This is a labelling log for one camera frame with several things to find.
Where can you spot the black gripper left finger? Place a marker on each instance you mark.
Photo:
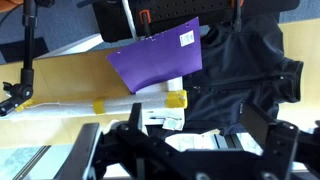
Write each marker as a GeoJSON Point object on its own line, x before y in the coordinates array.
{"type": "Point", "coordinates": [136, 116]}

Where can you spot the small white paper labels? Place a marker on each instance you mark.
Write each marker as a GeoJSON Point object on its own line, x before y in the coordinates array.
{"type": "Point", "coordinates": [173, 124]}

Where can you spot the black clamp orange tip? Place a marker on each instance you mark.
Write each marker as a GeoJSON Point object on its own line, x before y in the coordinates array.
{"type": "Point", "coordinates": [145, 23]}

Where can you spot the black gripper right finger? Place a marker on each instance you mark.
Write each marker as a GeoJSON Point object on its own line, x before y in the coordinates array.
{"type": "Point", "coordinates": [255, 121]}

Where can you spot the black window frame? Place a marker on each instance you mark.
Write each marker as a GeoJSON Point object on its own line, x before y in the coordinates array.
{"type": "Point", "coordinates": [31, 162]}

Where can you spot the white foam tube yellow tape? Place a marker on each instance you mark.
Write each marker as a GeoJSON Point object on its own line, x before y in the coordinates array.
{"type": "Point", "coordinates": [133, 100]}

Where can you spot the black zip jacket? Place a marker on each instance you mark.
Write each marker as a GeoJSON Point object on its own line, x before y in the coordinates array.
{"type": "Point", "coordinates": [240, 63]}

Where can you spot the purple paper folder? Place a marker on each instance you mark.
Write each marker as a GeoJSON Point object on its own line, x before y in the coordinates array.
{"type": "Point", "coordinates": [156, 60]}

